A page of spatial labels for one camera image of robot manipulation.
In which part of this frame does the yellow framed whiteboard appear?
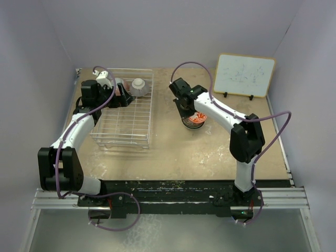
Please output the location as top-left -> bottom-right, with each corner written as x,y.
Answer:
213,54 -> 276,98

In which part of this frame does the blue floral bowl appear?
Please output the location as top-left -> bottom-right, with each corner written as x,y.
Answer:
184,124 -> 203,130

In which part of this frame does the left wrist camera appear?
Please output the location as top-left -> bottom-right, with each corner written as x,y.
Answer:
93,70 -> 112,88

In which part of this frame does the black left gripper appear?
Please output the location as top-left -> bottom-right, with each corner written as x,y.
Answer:
96,83 -> 133,109

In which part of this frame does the pink patterned bowl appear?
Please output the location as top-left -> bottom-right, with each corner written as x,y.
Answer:
115,78 -> 130,96

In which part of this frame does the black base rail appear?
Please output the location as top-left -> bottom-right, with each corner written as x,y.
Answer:
78,180 -> 264,218

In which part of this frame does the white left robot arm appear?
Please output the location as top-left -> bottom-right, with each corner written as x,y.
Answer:
37,78 -> 134,206

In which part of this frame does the white wire dish rack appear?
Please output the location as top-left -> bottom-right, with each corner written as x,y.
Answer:
90,68 -> 154,149

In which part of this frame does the grey striped bowl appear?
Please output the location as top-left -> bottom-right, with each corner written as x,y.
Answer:
130,78 -> 150,97

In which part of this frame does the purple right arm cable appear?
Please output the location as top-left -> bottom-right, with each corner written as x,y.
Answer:
170,61 -> 292,226

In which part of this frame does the orange floral bowl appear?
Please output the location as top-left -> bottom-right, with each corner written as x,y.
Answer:
188,112 -> 207,124

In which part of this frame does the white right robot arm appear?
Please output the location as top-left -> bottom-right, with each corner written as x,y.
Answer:
169,78 -> 265,205

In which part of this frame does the aluminium frame rail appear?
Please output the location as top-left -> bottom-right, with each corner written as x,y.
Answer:
21,188 -> 320,251

